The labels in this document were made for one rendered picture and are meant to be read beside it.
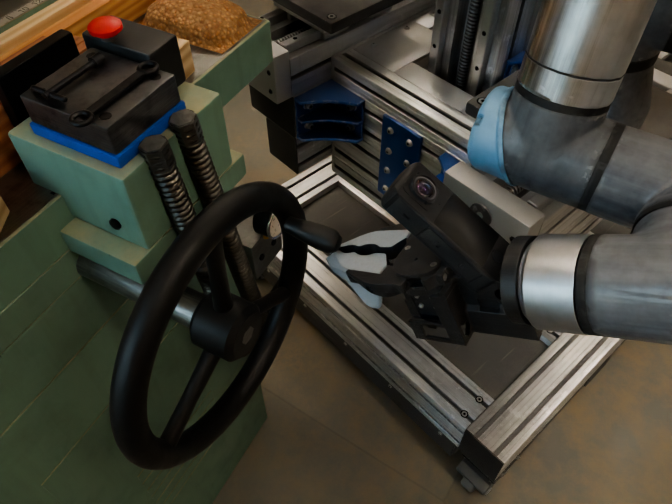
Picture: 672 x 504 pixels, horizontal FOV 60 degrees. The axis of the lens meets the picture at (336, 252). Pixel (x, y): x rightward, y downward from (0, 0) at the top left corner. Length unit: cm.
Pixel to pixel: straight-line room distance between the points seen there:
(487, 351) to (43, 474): 86
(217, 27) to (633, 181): 51
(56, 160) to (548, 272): 42
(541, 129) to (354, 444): 102
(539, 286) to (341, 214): 109
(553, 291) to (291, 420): 104
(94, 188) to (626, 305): 43
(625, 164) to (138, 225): 40
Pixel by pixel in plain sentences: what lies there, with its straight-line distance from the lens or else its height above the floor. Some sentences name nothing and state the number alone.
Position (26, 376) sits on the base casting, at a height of 75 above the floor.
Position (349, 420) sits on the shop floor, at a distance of 141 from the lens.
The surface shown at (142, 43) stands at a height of 101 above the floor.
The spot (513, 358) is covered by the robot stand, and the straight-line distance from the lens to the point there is 130.
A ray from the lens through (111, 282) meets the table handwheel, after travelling 63.
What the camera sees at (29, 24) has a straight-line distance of 79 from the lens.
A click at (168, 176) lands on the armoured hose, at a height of 94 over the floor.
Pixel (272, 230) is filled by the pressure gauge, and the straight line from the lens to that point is 86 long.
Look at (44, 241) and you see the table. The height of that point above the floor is 87.
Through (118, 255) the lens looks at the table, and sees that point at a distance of 58.
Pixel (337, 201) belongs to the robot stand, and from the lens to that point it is 153.
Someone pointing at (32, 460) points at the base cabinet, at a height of 64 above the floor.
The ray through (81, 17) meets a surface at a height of 94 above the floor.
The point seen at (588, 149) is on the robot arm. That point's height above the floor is 100.
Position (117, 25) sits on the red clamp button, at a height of 102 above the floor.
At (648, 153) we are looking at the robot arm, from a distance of 50.
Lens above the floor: 129
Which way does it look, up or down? 50 degrees down
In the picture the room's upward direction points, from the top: straight up
